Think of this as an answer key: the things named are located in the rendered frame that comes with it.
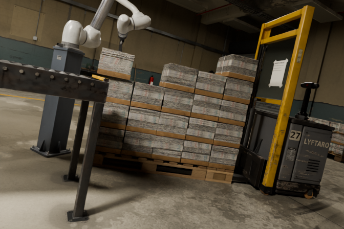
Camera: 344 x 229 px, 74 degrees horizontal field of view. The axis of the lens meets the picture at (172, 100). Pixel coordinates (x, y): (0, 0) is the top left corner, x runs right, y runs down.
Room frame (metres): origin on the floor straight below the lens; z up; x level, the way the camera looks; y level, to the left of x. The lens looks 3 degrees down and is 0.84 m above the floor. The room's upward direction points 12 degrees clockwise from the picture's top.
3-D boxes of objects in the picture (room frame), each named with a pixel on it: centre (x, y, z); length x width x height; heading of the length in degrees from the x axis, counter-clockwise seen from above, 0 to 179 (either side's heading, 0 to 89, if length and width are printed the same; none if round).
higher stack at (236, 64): (2.47, -0.59, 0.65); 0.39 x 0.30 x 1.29; 11
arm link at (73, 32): (2.20, 1.05, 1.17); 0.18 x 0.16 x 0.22; 152
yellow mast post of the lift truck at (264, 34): (2.88, -0.96, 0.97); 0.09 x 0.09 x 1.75; 11
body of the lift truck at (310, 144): (2.63, -1.38, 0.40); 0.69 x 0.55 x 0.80; 11
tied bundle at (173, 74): (2.36, -0.01, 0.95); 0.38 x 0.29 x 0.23; 13
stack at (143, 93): (2.33, 0.12, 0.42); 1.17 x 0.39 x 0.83; 101
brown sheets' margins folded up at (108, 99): (2.33, 0.12, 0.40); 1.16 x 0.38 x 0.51; 101
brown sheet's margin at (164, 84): (2.36, -0.01, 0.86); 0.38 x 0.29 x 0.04; 13
